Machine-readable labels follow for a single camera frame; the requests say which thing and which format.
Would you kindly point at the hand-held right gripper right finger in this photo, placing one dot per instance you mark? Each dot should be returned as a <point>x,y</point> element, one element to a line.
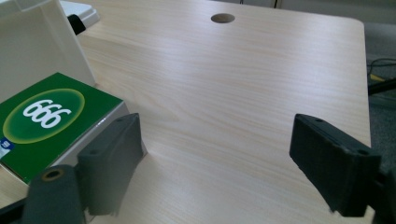
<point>333,165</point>

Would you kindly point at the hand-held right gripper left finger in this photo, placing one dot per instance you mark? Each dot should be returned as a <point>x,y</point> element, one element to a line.
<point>109,168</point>

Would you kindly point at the green box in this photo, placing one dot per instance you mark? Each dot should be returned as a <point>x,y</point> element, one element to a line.
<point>46,124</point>

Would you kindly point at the white flat device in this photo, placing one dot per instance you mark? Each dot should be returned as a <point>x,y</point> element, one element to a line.
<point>79,11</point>

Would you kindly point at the small black object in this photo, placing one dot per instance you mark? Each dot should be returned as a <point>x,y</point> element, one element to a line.
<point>76,24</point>

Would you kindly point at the white plastic holder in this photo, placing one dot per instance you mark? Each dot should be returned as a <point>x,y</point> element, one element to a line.
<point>34,46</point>

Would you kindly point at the yellow strip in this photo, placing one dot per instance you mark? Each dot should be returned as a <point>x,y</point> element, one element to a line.
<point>376,77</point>

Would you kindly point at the black metal bar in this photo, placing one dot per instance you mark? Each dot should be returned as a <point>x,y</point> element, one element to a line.
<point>383,86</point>

